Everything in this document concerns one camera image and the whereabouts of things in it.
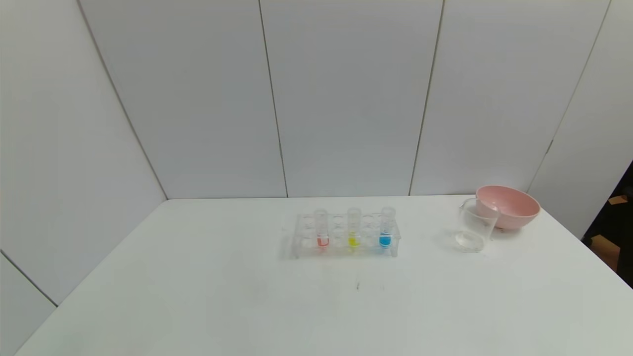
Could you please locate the test tube with red pigment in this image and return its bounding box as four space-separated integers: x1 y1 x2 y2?
314 208 330 248

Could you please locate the test tube with yellow pigment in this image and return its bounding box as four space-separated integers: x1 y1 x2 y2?
347 207 362 248

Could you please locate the clear acrylic test tube rack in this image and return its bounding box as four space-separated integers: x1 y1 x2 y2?
292 212 401 259

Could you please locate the test tube with blue pigment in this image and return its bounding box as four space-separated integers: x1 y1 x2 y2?
379 206 397 248

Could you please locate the clear glass beaker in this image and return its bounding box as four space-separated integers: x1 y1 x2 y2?
454 197 501 254

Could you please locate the pink plastic bowl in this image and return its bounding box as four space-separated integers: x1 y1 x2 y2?
475 185 541 230

